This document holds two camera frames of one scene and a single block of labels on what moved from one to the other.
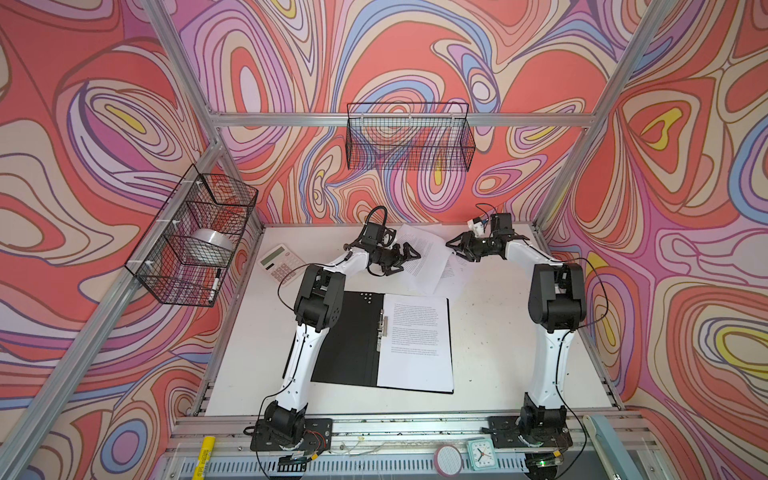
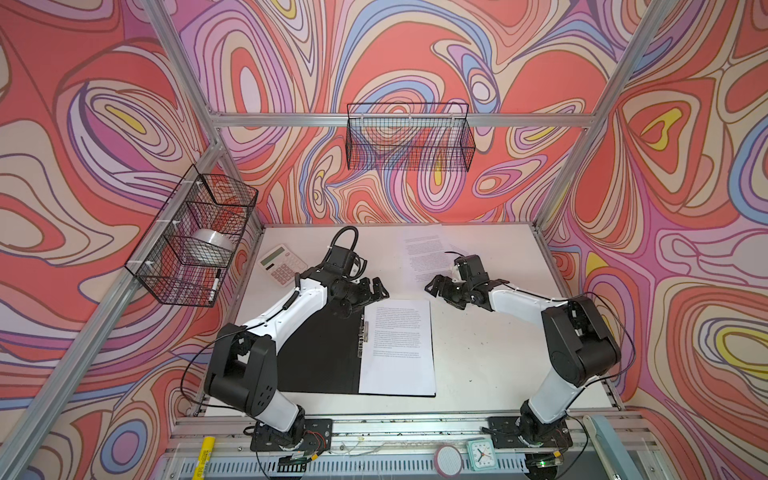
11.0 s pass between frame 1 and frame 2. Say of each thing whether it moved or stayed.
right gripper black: moved
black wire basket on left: stayed
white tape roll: stayed
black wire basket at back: stayed
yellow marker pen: stayed
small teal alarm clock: stayed
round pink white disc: stayed
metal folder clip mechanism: moved
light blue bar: stayed
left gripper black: moved
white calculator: stayed
